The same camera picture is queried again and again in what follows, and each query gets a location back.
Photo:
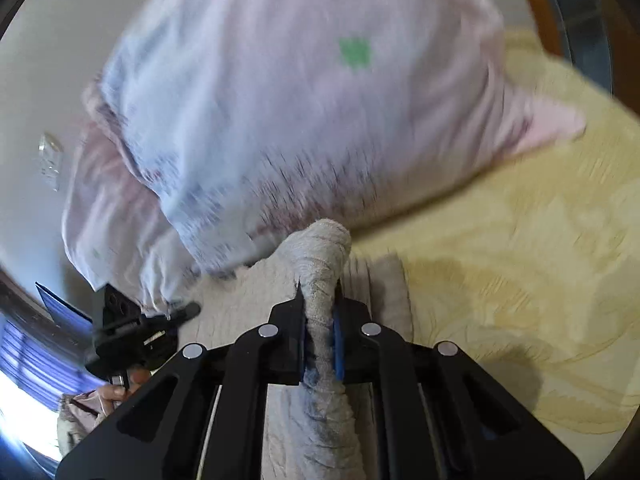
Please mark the white wall switch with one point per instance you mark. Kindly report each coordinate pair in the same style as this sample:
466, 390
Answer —
51, 155

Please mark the floral white pillow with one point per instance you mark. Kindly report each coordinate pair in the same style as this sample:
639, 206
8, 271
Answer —
251, 119

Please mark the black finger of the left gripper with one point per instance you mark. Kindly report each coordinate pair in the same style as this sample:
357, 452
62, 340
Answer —
175, 317

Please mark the yellow patterned bedspread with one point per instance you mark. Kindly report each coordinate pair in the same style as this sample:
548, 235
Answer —
535, 265

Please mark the pink striped pillow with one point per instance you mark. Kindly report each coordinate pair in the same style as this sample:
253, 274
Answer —
113, 230

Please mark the person's left hand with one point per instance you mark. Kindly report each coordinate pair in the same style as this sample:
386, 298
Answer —
111, 396

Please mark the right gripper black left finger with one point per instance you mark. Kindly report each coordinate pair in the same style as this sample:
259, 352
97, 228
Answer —
202, 415

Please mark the blue curtain window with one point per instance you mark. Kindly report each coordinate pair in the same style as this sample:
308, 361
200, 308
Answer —
39, 363

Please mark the beige cable-knit sweater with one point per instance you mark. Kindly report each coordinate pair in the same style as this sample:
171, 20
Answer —
319, 429

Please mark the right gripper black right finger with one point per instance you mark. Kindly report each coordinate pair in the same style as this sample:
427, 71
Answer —
434, 413

